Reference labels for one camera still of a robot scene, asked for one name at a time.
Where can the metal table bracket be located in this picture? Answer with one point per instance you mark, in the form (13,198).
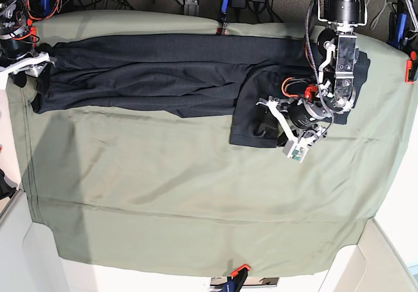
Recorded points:
(191,7)

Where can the dark navy long-sleeve T-shirt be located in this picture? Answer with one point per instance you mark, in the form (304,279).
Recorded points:
(186,75)

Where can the orange black clamp top-left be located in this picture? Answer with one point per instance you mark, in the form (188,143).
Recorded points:
(32,30)

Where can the blue handled clamp top-right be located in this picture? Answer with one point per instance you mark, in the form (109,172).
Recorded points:
(397,23)

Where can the green table cloth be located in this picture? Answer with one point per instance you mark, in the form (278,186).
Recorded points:
(153,192)

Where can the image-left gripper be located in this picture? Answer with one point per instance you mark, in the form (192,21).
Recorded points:
(20,56)

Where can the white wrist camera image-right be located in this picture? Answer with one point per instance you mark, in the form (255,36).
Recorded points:
(295,151)

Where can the orange blue clamp bottom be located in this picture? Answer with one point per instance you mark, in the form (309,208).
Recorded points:
(236,279)

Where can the blue handled clamp top-centre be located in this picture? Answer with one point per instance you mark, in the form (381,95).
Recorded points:
(222,18)

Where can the black object left edge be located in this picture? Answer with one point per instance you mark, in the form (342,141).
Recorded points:
(5,189)

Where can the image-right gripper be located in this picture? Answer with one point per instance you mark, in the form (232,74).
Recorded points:
(295,120)

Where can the orange black clamp right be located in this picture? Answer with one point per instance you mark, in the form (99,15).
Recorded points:
(411,73)

